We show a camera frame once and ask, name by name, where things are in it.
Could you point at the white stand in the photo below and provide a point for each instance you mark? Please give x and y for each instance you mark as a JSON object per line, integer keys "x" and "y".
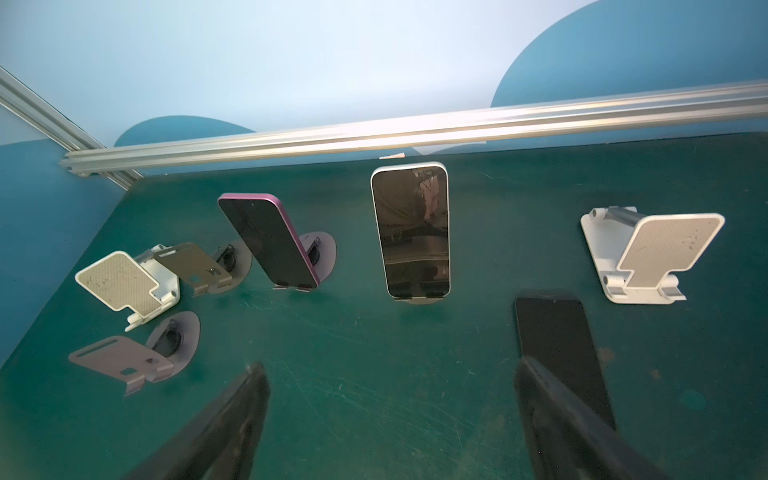
{"x": 141, "y": 284}
{"x": 637, "y": 257}

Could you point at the back horizontal aluminium bar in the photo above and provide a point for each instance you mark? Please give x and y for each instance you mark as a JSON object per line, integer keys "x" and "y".
{"x": 728, "y": 102}

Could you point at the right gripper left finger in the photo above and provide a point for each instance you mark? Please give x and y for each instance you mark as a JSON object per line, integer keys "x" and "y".
{"x": 220, "y": 442}

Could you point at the back left phone purple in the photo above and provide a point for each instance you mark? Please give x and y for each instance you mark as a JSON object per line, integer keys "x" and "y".
{"x": 263, "y": 224}

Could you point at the round stand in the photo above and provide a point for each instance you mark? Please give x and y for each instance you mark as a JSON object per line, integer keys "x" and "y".
{"x": 168, "y": 351}
{"x": 419, "y": 300}
{"x": 321, "y": 255}
{"x": 206, "y": 274}

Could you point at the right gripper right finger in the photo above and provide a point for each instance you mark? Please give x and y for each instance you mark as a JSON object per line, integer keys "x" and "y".
{"x": 565, "y": 438}

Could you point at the left aluminium frame post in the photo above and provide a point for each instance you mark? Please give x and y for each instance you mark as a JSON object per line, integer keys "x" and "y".
{"x": 28, "y": 106}

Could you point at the phone silver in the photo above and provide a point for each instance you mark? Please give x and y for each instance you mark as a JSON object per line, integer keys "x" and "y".
{"x": 412, "y": 212}

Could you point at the phone white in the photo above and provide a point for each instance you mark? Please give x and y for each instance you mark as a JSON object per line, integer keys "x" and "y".
{"x": 553, "y": 329}

